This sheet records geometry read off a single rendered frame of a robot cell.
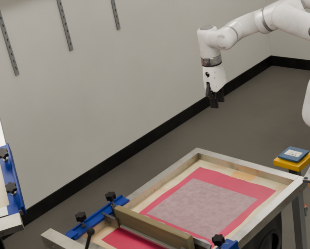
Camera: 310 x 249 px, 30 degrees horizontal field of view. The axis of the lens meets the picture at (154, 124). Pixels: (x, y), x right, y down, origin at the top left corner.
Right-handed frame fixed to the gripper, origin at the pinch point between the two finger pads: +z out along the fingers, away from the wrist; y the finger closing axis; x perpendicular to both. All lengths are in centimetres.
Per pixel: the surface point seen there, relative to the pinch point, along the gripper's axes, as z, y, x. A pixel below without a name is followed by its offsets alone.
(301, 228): 81, 34, -16
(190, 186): 43.5, 2.6, 20.1
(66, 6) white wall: 2, 133, 181
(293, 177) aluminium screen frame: 39.8, 14.8, -22.0
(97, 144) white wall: 112, 130, 181
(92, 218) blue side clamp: 39, -35, 44
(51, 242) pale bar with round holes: 36, -56, 48
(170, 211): 43, -17, 19
